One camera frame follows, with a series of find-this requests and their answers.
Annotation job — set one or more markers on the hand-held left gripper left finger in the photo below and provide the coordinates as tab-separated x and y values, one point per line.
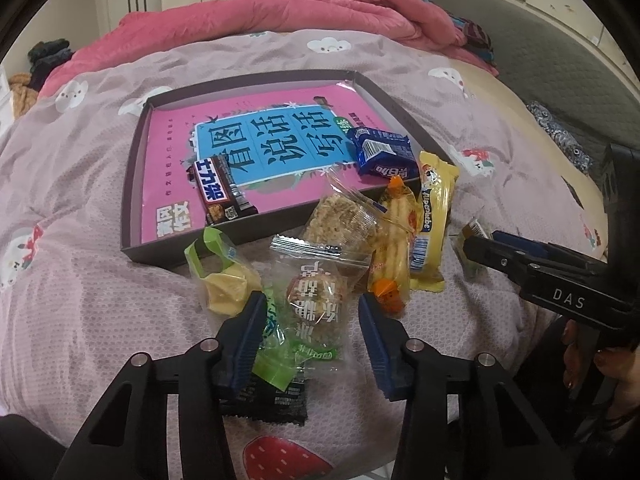
247	340

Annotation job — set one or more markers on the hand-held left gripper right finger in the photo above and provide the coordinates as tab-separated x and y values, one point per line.
375	345

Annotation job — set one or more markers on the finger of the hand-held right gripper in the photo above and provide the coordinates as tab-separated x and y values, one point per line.
550	290
520	241

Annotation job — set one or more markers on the green snack packet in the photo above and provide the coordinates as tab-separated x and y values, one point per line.
272	360

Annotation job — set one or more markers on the small clear yellow snack packet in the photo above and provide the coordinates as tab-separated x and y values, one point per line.
472	230

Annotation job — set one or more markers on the clear round rice cake packet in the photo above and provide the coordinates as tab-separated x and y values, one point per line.
312	300

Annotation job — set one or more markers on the yellow wafer packet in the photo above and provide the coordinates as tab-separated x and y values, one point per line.
435	210

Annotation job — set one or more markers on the orange rice cracker packet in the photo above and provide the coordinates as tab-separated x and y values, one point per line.
395	240

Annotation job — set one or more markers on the grey cardboard box tray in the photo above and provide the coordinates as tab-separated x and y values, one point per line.
160	255

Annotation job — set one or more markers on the clear oat bar packet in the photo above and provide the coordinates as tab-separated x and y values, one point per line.
340	220

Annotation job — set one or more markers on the person's right forearm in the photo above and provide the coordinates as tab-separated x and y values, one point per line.
600	445

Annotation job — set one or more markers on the person's right hand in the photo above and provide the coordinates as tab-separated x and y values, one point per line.
615	365

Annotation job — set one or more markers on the green yellow pastry packet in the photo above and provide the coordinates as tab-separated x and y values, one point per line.
225	290

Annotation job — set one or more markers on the black snack packet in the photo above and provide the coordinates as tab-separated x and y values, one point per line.
280	407

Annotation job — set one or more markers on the blue patterned cloth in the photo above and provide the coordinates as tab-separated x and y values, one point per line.
555	125

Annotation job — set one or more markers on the beige bed sheet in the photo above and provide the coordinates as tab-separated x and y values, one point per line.
510	120

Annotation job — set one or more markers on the brown chocolate bar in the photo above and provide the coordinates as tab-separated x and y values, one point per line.
220	190

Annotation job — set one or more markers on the grey quilted headboard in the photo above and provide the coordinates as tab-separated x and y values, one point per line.
550	60

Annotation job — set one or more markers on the blue cookie packet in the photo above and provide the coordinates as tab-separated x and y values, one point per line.
385	152

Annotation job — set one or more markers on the pink book with blue panel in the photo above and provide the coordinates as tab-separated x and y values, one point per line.
170	160

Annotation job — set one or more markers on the dark striped clothes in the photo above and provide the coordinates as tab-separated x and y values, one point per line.
475	35

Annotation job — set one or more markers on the mauve printed bedsheet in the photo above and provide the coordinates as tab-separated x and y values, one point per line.
75	210

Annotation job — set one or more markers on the black bulky object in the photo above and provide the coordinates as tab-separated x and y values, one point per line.
25	450

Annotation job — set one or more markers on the pink quilt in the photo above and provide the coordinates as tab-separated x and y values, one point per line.
250	15

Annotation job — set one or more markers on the brown knitted cloth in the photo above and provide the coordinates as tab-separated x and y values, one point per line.
25	95

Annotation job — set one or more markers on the dark clothes pile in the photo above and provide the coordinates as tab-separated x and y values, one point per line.
50	55

